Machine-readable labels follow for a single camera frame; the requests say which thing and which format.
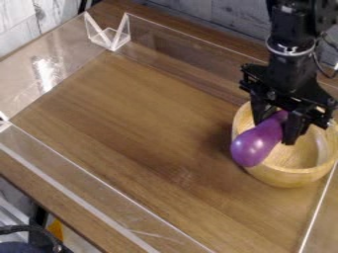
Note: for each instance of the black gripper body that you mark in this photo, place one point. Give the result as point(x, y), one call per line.
point(286, 83)

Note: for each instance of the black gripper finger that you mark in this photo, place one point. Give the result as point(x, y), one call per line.
point(262, 109)
point(294, 127)

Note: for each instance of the purple toy eggplant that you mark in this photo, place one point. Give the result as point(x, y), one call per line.
point(254, 144)

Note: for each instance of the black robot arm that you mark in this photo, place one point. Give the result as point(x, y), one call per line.
point(299, 23)

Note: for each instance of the brown wooden bowl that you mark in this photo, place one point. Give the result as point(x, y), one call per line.
point(292, 165)

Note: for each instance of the clear acrylic tray walls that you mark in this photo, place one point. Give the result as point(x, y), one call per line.
point(119, 103)

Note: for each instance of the black clamp with cable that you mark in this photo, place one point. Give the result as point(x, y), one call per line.
point(41, 241)

